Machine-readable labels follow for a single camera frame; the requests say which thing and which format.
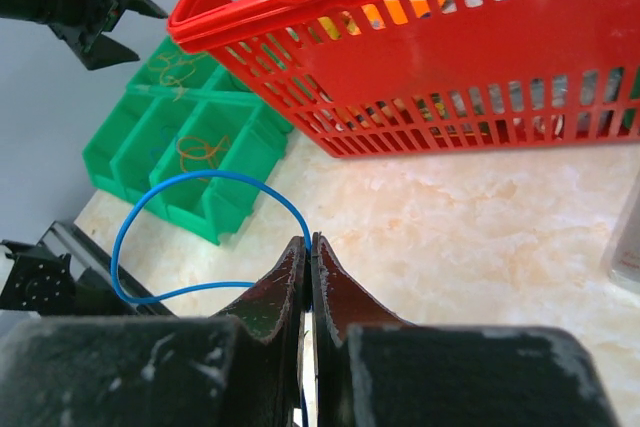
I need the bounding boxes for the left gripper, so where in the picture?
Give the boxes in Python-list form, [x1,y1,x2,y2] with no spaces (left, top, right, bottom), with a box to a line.
[50,0,168,71]

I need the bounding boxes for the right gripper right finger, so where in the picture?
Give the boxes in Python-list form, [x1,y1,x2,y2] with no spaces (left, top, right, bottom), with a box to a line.
[309,233,411,426]

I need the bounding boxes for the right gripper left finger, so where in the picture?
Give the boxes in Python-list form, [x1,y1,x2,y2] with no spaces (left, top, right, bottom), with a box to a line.
[214,237,306,426]

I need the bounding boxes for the yellow wire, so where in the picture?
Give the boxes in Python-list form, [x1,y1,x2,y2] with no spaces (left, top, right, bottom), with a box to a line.
[147,49,209,102]

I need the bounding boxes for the orange wire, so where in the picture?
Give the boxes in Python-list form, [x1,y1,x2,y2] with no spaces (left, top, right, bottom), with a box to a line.
[176,134,232,174]

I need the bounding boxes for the blue wire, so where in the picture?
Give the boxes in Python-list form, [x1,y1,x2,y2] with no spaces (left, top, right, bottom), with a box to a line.
[110,169,314,427]

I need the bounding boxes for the green compartment tray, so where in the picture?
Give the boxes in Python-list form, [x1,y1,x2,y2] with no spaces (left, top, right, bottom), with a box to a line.
[81,35,296,247]

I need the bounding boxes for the red plastic shopping basket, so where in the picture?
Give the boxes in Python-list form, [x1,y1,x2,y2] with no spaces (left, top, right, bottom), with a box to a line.
[168,0,639,158]

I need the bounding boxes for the grey packaged sponge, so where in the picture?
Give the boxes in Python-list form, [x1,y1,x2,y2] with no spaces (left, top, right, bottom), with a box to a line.
[602,191,639,294]

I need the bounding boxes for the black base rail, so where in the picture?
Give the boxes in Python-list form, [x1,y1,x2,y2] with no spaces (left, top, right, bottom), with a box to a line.
[1,221,173,317]

